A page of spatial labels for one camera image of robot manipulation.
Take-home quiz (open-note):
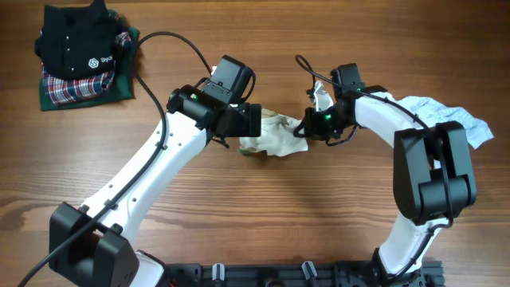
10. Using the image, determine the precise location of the green folded shirt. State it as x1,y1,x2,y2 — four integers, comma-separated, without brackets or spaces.
38,10,139,112

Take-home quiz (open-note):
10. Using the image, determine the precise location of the light blue patterned shirt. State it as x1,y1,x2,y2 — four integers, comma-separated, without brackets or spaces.
398,95,495,151

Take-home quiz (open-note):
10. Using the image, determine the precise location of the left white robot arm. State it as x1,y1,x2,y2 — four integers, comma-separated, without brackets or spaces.
48,55,261,287

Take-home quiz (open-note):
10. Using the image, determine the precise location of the red plaid folded shirt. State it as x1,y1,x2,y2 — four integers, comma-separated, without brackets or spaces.
34,6,138,111

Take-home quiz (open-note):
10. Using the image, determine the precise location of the beige and tan shirt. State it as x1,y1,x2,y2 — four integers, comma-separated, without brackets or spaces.
239,108,308,157

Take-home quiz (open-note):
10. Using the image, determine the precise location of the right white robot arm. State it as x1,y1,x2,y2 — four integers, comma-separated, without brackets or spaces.
293,63,477,284

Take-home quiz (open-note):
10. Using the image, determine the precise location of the black folded polo shirt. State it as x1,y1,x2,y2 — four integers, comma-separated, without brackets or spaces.
34,0,124,80

